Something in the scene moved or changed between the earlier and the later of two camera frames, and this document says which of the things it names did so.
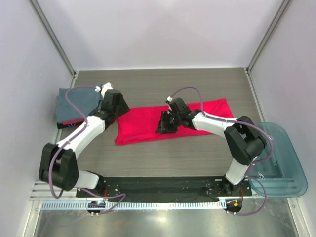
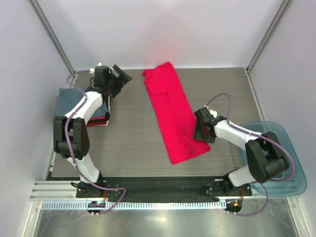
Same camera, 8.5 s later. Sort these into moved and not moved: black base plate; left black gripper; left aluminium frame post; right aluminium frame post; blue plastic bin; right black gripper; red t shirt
Moved: red t shirt; left black gripper; right black gripper
Not moved: black base plate; left aluminium frame post; right aluminium frame post; blue plastic bin
